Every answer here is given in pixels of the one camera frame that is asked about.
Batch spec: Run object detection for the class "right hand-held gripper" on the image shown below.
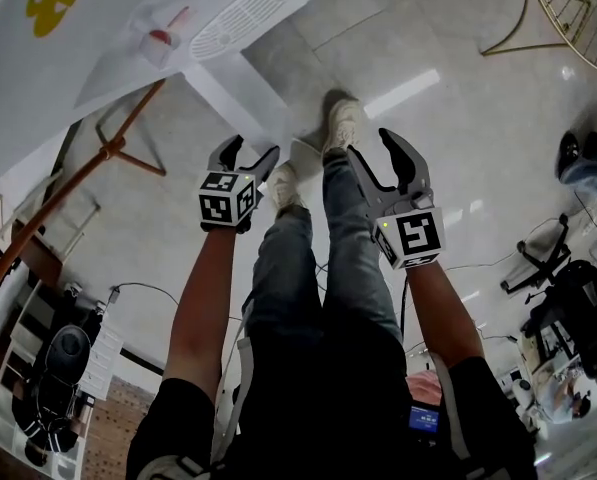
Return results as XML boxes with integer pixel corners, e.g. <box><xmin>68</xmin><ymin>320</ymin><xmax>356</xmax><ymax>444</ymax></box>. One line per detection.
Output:
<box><xmin>346</xmin><ymin>127</ymin><xmax>447</xmax><ymax>272</ymax></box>

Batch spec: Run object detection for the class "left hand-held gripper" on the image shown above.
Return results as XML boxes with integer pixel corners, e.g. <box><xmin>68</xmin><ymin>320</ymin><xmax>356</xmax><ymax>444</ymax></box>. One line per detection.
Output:
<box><xmin>197</xmin><ymin>134</ymin><xmax>282</xmax><ymax>235</ymax></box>

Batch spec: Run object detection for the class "person's right forearm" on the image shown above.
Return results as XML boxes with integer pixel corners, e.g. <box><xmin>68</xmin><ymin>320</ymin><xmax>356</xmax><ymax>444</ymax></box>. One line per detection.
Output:
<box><xmin>404</xmin><ymin>259</ymin><xmax>488</xmax><ymax>372</ymax></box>

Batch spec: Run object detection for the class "person's left forearm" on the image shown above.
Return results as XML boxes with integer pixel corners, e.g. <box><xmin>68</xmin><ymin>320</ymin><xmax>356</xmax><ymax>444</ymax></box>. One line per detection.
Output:
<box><xmin>161</xmin><ymin>225</ymin><xmax>240</xmax><ymax>402</ymax></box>

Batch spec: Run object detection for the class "red dispenser tap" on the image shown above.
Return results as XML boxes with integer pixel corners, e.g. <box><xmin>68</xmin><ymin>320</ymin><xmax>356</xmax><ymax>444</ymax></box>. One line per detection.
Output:
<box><xmin>146</xmin><ymin>6</ymin><xmax>192</xmax><ymax>45</ymax></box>

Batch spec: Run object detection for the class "white water dispenser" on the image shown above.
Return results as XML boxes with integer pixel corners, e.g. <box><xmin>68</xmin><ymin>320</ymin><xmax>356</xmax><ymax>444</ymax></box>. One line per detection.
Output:
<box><xmin>0</xmin><ymin>0</ymin><xmax>316</xmax><ymax>192</ymax></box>

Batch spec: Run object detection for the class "person's left beige shoe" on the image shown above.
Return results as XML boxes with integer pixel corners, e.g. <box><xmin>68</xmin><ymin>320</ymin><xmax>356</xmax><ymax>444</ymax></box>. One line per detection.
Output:
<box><xmin>266</xmin><ymin>161</ymin><xmax>305</xmax><ymax>212</ymax></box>

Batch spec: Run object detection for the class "person's beige shoe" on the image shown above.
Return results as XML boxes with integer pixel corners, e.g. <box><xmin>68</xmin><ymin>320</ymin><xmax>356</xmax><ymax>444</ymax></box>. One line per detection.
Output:
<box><xmin>266</xmin><ymin>161</ymin><xmax>305</xmax><ymax>212</ymax></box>
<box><xmin>321</xmin><ymin>96</ymin><xmax>363</xmax><ymax>155</ymax></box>

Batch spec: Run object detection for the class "person's right beige shoe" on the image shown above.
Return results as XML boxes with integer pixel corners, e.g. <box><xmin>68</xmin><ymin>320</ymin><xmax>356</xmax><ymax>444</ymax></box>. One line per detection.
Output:
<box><xmin>321</xmin><ymin>96</ymin><xmax>363</xmax><ymax>155</ymax></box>

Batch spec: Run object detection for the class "person's right leg in jeans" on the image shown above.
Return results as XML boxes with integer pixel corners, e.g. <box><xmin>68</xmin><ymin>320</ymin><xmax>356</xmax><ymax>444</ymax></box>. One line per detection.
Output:
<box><xmin>320</xmin><ymin>147</ymin><xmax>405</xmax><ymax>345</ymax></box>

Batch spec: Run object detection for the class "person's leg in jeans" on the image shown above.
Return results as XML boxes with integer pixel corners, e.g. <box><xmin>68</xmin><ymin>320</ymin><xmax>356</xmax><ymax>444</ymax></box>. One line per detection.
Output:
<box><xmin>320</xmin><ymin>147</ymin><xmax>405</xmax><ymax>345</ymax></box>
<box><xmin>241</xmin><ymin>203</ymin><xmax>325</xmax><ymax>339</ymax></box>

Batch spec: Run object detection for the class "person's left leg in jeans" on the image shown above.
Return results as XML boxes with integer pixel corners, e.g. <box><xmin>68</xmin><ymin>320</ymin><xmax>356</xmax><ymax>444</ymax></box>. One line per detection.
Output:
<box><xmin>241</xmin><ymin>203</ymin><xmax>325</xmax><ymax>339</ymax></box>

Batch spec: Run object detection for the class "white drip tray grille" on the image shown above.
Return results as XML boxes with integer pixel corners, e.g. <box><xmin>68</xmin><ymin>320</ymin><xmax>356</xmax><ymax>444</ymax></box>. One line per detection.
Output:
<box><xmin>188</xmin><ymin>0</ymin><xmax>316</xmax><ymax>63</ymax></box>

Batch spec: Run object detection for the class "black office chair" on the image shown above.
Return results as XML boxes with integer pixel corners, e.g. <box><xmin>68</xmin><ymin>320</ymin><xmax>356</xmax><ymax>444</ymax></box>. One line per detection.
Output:
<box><xmin>499</xmin><ymin>211</ymin><xmax>597</xmax><ymax>390</ymax></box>

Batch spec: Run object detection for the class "person's black shirt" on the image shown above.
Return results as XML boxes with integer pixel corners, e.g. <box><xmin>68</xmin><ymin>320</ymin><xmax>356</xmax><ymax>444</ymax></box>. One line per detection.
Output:
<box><xmin>125</xmin><ymin>317</ymin><xmax>539</xmax><ymax>480</ymax></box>

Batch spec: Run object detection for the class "small blue screen device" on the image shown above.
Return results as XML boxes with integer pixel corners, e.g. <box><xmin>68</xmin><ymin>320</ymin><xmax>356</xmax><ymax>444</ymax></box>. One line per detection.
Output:
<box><xmin>407</xmin><ymin>404</ymin><xmax>441</xmax><ymax>433</ymax></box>

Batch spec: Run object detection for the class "white shelf unit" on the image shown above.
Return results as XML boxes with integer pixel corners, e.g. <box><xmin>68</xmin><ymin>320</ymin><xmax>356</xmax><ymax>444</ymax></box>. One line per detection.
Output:
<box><xmin>0</xmin><ymin>287</ymin><xmax>124</xmax><ymax>480</ymax></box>

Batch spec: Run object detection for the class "white floor cable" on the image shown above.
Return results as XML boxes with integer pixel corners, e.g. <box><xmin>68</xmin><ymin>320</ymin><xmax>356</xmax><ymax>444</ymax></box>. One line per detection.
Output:
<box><xmin>445</xmin><ymin>245</ymin><xmax>525</xmax><ymax>273</ymax></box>

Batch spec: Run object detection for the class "grey floor cable with plug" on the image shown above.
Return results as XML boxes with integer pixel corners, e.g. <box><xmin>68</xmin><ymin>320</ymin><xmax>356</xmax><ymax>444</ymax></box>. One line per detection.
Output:
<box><xmin>107</xmin><ymin>281</ymin><xmax>180</xmax><ymax>310</ymax></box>

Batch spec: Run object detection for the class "orange metal frame stand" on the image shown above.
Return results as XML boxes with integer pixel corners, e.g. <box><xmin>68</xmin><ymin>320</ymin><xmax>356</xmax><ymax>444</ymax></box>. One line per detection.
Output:
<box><xmin>0</xmin><ymin>77</ymin><xmax>168</xmax><ymax>322</ymax></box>

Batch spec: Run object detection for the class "gold wire chair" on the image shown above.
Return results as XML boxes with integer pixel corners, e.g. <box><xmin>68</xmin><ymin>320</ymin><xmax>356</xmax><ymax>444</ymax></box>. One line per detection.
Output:
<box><xmin>408</xmin><ymin>0</ymin><xmax>597</xmax><ymax>79</ymax></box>

